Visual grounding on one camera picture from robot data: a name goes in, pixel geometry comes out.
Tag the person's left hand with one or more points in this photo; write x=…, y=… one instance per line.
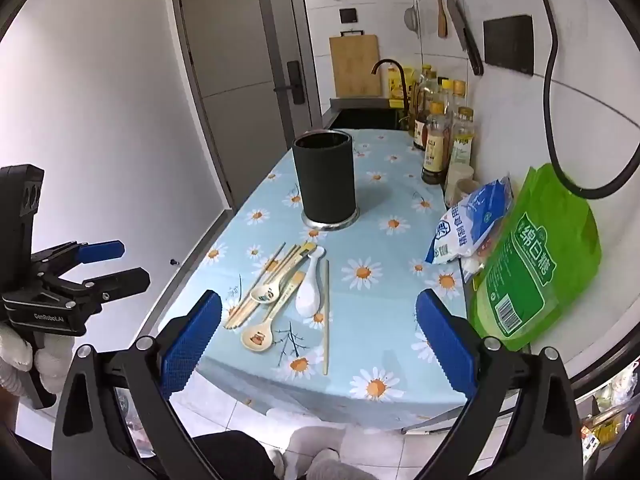
x=52, y=367

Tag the blue and white salt bag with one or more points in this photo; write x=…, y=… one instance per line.
x=465, y=220

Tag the tall golden oil bottle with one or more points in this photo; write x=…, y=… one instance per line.
x=426, y=85

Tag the grey fuzzy slipper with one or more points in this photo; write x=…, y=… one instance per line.
x=315, y=440
x=332, y=467

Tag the black utensil holder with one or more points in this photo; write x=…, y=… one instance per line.
x=325, y=180

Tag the pile of colourful packets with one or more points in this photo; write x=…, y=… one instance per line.
x=610, y=410

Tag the white powder bag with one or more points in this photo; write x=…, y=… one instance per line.
x=472, y=267

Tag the single wooden chopstick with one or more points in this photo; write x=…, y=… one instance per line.
x=326, y=320

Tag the small black wall socket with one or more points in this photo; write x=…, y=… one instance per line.
x=349, y=15

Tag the grey door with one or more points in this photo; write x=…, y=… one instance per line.
x=225, y=60

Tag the clear bottle yellow cap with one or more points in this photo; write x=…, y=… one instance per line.
x=444, y=91

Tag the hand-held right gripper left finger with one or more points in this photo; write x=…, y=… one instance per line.
x=192, y=345

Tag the bunch of wooden chopsticks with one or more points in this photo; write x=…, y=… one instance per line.
x=260, y=280

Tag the floral light blue tablecloth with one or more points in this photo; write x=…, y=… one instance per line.
x=390, y=195

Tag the green sugar bag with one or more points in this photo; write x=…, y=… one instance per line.
x=530, y=270

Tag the kitchen cleaver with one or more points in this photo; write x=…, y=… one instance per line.
x=457, y=15

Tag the wooden cutting board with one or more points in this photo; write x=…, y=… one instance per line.
x=355, y=65

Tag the dark red-label sauce bottle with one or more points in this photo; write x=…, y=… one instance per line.
x=419, y=130

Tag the large black wall panel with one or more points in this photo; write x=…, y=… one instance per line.
x=507, y=42

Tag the black faucet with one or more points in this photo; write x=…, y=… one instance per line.
x=387, y=61

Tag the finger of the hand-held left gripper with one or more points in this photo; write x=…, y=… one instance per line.
x=122, y=282
x=102, y=251

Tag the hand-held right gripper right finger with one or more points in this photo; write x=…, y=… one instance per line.
x=447, y=345

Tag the beige cartoon spoon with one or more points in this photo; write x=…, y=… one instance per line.
x=256, y=336
x=264, y=294

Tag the white ceramic spoon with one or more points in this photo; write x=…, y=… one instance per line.
x=307, y=297

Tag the clear bottle gold cap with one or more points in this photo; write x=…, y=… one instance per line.
x=458, y=94

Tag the black sink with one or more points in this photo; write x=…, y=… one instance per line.
x=360, y=117

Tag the green-label bottle gold cap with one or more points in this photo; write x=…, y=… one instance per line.
x=462, y=137

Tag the brown sauce bottle yellow cap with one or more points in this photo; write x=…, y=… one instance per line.
x=433, y=147

